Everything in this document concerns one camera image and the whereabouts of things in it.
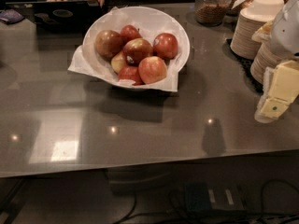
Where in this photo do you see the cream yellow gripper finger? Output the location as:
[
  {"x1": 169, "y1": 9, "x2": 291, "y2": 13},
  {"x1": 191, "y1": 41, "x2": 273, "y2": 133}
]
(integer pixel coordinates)
[{"x1": 262, "y1": 61, "x2": 299, "y2": 119}]

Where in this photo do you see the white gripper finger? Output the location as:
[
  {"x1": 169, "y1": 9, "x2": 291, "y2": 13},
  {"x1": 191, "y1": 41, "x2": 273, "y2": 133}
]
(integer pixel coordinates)
[{"x1": 254, "y1": 67, "x2": 274, "y2": 123}]

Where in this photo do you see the dark red apple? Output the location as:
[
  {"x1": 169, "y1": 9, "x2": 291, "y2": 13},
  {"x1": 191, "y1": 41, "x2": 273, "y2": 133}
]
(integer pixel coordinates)
[{"x1": 123, "y1": 38, "x2": 153, "y2": 65}]

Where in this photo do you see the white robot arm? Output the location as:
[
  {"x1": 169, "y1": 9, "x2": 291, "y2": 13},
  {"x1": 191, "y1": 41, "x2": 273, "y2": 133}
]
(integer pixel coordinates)
[{"x1": 254, "y1": 0, "x2": 299, "y2": 123}]

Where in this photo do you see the red apple right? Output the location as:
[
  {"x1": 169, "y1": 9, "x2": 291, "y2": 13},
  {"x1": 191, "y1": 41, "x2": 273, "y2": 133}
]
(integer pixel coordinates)
[{"x1": 153, "y1": 33, "x2": 178, "y2": 60}]

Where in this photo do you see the orange-red apple front right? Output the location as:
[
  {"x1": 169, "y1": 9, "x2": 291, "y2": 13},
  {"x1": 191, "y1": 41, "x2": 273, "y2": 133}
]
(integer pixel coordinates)
[{"x1": 138, "y1": 56, "x2": 167, "y2": 84}]

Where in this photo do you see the white bowl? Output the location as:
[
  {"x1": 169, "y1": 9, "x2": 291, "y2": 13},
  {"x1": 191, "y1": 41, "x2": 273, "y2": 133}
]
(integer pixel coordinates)
[{"x1": 81, "y1": 6, "x2": 191, "y2": 91}]

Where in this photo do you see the red apple front left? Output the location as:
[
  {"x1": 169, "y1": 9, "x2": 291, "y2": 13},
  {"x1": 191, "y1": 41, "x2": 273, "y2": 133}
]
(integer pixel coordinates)
[{"x1": 118, "y1": 65, "x2": 143, "y2": 85}]

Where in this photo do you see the red apple back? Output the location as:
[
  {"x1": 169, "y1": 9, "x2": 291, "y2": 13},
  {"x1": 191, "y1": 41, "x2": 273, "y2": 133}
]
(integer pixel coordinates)
[{"x1": 121, "y1": 24, "x2": 141, "y2": 43}]

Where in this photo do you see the yellow-red small apple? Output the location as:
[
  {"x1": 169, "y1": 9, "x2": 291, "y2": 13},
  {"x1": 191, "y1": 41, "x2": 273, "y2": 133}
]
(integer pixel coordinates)
[{"x1": 110, "y1": 51, "x2": 127, "y2": 74}]

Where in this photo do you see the brownish apple left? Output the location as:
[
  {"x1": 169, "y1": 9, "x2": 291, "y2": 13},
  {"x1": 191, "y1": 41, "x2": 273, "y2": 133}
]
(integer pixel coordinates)
[{"x1": 94, "y1": 30, "x2": 124, "y2": 59}]

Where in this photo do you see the paper plate stack front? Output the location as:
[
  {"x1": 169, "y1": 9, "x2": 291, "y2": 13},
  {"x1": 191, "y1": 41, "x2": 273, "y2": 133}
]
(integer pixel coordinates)
[{"x1": 250, "y1": 42, "x2": 282, "y2": 84}]

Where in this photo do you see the paper plate stack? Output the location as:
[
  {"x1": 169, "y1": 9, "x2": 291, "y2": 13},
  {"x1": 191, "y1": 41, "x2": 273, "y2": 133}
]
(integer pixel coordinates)
[
  {"x1": 230, "y1": 7, "x2": 271, "y2": 60},
  {"x1": 250, "y1": 42, "x2": 282, "y2": 84}
]

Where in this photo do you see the black mat under plates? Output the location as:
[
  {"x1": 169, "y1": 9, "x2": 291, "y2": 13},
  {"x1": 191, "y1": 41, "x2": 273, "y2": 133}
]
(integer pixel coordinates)
[{"x1": 230, "y1": 49, "x2": 263, "y2": 94}]

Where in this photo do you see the paper plate stack rear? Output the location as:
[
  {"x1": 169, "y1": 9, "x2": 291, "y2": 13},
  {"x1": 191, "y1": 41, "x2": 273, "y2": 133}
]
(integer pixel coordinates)
[{"x1": 230, "y1": 7, "x2": 271, "y2": 60}]

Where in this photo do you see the stack of white bowls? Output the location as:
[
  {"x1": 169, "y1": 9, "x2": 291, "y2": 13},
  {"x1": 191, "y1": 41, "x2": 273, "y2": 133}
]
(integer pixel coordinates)
[{"x1": 240, "y1": 0, "x2": 284, "y2": 22}]

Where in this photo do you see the glass jar with nuts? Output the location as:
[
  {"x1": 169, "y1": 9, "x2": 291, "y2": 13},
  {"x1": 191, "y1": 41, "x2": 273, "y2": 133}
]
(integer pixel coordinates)
[{"x1": 194, "y1": 0, "x2": 232, "y2": 26}]

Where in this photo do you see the white paper liner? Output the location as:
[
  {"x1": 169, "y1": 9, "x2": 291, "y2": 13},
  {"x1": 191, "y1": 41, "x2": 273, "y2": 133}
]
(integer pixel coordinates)
[{"x1": 67, "y1": 6, "x2": 185, "y2": 93}]

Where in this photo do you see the dark box under table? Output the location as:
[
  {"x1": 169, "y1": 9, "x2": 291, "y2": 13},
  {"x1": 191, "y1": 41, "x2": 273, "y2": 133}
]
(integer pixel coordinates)
[{"x1": 184, "y1": 182, "x2": 247, "y2": 216}]

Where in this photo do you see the black laptop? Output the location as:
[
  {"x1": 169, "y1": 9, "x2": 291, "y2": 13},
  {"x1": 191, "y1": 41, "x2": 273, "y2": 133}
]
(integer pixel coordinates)
[{"x1": 6, "y1": 0, "x2": 103, "y2": 33}]

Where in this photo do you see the dark blue pouch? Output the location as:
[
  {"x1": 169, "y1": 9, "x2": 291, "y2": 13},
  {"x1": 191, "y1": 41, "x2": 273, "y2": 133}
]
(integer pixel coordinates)
[{"x1": 0, "y1": 9, "x2": 24, "y2": 24}]

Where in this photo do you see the black cable on floor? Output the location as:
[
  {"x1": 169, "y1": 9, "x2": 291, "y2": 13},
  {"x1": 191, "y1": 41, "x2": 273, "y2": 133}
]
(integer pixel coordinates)
[{"x1": 111, "y1": 178, "x2": 299, "y2": 224}]

